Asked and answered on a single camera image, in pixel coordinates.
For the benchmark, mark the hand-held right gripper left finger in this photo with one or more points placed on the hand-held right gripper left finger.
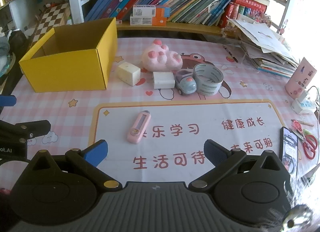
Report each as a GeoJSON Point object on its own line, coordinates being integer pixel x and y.
{"type": "Point", "coordinates": [96, 151]}

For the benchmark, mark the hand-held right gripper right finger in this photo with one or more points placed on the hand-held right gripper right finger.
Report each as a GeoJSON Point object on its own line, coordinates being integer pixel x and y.
{"type": "Point", "coordinates": [213, 151]}

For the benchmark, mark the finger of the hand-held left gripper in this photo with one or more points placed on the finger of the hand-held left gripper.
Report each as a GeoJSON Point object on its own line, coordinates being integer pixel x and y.
{"type": "Point", "coordinates": [35, 126]}
{"type": "Point", "coordinates": [7, 100]}

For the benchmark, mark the pink utility knife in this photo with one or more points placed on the pink utility knife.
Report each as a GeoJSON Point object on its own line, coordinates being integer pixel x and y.
{"type": "Point", "coordinates": [137, 129]}

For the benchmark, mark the grey tape roll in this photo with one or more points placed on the grey tape roll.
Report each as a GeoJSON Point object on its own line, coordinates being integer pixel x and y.
{"type": "Point", "coordinates": [207, 88]}

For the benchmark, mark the yellow cardboard box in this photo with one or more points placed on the yellow cardboard box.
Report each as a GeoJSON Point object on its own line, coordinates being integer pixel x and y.
{"type": "Point", "coordinates": [70, 72]}

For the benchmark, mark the blue grey toy car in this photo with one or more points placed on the blue grey toy car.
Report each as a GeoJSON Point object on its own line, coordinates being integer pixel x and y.
{"type": "Point", "coordinates": [186, 84]}

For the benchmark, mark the cream foam block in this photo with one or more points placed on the cream foam block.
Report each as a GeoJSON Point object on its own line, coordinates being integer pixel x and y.
{"type": "Point", "coordinates": [127, 73]}

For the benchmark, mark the white power adapter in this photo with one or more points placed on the white power adapter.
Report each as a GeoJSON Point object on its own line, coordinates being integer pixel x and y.
{"type": "Point", "coordinates": [163, 80]}

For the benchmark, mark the pink plush toy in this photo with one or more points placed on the pink plush toy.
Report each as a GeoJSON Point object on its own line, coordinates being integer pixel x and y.
{"type": "Point", "coordinates": [157, 59]}

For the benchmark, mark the iridescent plastic bag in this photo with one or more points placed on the iridescent plastic bag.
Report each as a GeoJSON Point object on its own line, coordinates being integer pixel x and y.
{"type": "Point", "coordinates": [6, 64]}

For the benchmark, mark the pink checked desk mat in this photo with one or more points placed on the pink checked desk mat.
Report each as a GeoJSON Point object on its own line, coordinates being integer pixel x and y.
{"type": "Point", "coordinates": [75, 107]}

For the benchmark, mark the grey cloth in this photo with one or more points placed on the grey cloth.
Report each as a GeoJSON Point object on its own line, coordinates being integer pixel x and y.
{"type": "Point", "coordinates": [3, 46]}

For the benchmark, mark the black bag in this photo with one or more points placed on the black bag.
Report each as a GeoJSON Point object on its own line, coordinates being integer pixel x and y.
{"type": "Point", "coordinates": [17, 42]}

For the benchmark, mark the black smartphone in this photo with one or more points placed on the black smartphone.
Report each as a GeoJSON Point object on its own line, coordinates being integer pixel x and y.
{"type": "Point", "coordinates": [288, 147]}

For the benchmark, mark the red paper wrapper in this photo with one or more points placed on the red paper wrapper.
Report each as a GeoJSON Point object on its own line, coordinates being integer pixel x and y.
{"type": "Point", "coordinates": [297, 125]}

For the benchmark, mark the wooden chessboard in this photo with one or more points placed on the wooden chessboard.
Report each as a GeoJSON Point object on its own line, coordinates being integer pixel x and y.
{"type": "Point", "coordinates": [50, 19]}

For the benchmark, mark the red scissors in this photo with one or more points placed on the red scissors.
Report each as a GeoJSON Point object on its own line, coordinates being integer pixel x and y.
{"type": "Point", "coordinates": [311, 138]}

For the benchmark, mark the black pen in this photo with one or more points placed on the black pen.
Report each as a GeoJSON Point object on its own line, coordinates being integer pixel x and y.
{"type": "Point", "coordinates": [230, 53]}

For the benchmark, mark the white power strip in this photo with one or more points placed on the white power strip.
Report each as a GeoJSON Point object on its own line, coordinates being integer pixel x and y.
{"type": "Point", "coordinates": [303, 107]}

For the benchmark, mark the pink card box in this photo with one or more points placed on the pink card box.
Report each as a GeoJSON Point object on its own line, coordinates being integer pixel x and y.
{"type": "Point", "coordinates": [300, 79]}

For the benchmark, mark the pile of papers and booklets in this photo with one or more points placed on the pile of papers and booklets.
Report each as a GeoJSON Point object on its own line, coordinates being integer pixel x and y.
{"type": "Point", "coordinates": [265, 42]}

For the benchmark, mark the orange and white carton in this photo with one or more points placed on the orange and white carton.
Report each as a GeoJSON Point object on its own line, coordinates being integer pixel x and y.
{"type": "Point", "coordinates": [150, 11]}
{"type": "Point", "coordinates": [145, 20]}

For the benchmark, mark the dried pink flower bunch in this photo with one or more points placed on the dried pink flower bunch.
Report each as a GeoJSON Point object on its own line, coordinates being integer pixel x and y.
{"type": "Point", "coordinates": [260, 18]}

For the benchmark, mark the row of books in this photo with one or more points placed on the row of books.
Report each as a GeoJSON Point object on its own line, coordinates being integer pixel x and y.
{"type": "Point", "coordinates": [190, 0]}

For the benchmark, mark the white wall charger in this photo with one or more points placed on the white wall charger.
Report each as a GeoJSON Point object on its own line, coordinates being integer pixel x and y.
{"type": "Point", "coordinates": [303, 96]}

